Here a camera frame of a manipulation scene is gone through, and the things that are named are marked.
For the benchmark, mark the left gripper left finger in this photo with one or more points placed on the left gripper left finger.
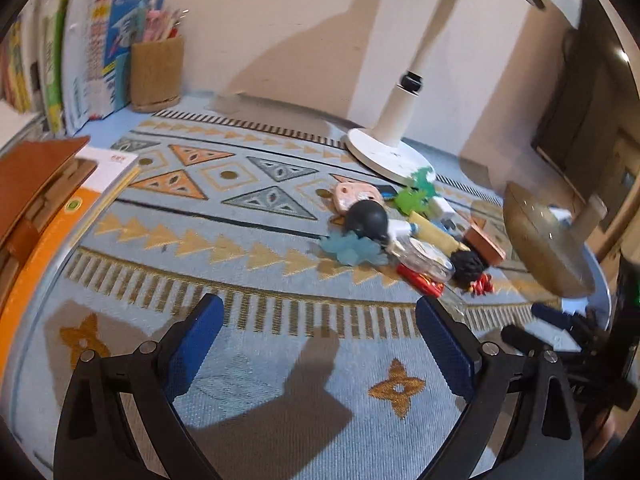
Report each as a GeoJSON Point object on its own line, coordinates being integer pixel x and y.
{"type": "Point", "coordinates": [94, 440]}

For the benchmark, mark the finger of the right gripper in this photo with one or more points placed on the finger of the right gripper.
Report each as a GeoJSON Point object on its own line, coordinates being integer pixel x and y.
{"type": "Point", "coordinates": [571, 322]}
{"type": "Point", "coordinates": [520, 340]}

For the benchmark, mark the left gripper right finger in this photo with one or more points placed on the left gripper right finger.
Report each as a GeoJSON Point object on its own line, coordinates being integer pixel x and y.
{"type": "Point", "coordinates": [543, 440]}

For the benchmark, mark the red candy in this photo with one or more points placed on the red candy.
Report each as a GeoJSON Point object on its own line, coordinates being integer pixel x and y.
{"type": "Point", "coordinates": [428, 287]}

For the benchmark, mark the black knitted ball charm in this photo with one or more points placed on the black knitted ball charm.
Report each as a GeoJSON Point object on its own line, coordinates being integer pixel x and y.
{"type": "Point", "coordinates": [468, 267]}

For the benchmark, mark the orange brown box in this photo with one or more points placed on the orange brown box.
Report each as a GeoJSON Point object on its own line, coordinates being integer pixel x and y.
{"type": "Point", "coordinates": [483, 245]}

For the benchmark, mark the yellow highlighter block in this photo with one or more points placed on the yellow highlighter block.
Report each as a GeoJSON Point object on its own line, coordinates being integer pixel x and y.
{"type": "Point", "coordinates": [429, 233]}

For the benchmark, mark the white power adapter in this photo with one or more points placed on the white power adapter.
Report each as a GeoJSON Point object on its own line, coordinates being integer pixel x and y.
{"type": "Point", "coordinates": [438, 210]}

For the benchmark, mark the light blue jelly toy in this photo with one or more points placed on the light blue jelly toy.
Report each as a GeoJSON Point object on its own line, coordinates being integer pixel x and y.
{"type": "Point", "coordinates": [350, 250]}

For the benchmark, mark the black-headed toy figure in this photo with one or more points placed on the black-headed toy figure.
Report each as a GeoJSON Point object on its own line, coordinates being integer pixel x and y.
{"type": "Point", "coordinates": [368, 218]}

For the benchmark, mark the black blue utility knife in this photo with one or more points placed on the black blue utility knife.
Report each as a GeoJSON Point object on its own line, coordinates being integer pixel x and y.
{"type": "Point", "coordinates": [387, 192]}

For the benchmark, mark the pink oval gadget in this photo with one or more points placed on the pink oval gadget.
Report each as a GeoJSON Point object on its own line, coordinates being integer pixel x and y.
{"type": "Point", "coordinates": [345, 194]}

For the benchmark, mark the person right hand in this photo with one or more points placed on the person right hand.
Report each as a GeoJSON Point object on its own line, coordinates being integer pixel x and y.
{"type": "Point", "coordinates": [604, 439]}

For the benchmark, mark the amber ribbed glass bowl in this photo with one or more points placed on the amber ribbed glass bowl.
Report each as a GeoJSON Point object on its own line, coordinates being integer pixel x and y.
{"type": "Point", "coordinates": [545, 246]}

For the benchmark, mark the light green dinosaur toy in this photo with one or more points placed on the light green dinosaur toy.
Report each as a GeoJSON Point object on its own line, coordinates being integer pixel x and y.
{"type": "Point", "coordinates": [409, 200]}

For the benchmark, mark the dark green dinosaur toy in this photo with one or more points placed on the dark green dinosaur toy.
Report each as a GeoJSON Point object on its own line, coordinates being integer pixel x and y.
{"type": "Point", "coordinates": [423, 180]}

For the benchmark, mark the white desk lamp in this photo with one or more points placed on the white desk lamp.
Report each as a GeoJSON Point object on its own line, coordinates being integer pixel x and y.
{"type": "Point", "coordinates": [448, 57]}

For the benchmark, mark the orange white book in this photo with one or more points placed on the orange white book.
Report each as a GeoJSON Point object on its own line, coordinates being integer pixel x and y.
{"type": "Point", "coordinates": [114, 172]}

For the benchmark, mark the brown leather notebook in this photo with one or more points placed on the brown leather notebook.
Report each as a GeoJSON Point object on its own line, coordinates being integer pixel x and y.
{"type": "Point", "coordinates": [39, 179]}

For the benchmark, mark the cork pen holder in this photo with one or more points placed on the cork pen holder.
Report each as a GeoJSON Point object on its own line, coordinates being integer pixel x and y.
{"type": "Point", "coordinates": [156, 74]}

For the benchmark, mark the standing booklets stack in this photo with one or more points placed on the standing booklets stack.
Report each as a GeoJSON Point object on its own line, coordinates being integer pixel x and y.
{"type": "Point", "coordinates": [70, 59]}

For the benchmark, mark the black wall television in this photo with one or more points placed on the black wall television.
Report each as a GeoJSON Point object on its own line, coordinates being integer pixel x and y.
{"type": "Point", "coordinates": [595, 103]}

